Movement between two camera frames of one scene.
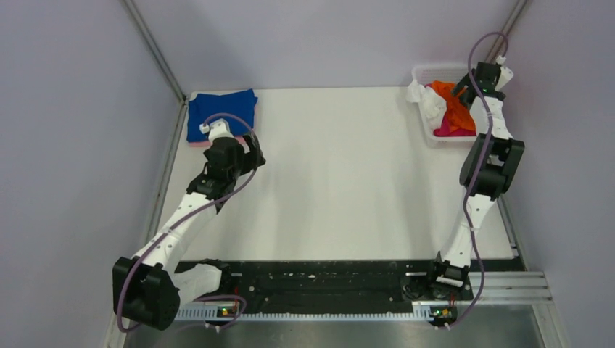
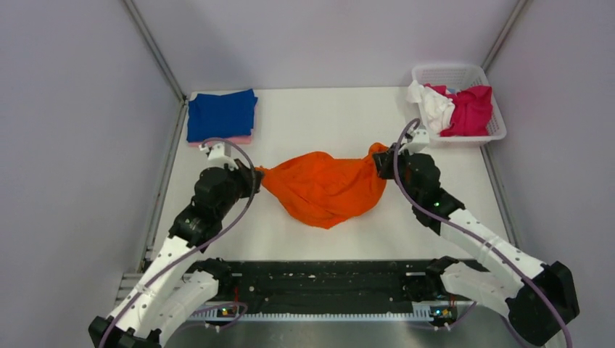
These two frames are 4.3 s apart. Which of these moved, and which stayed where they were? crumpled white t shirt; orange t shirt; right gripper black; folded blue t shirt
Moved: orange t shirt; right gripper black
Stayed: crumpled white t shirt; folded blue t shirt
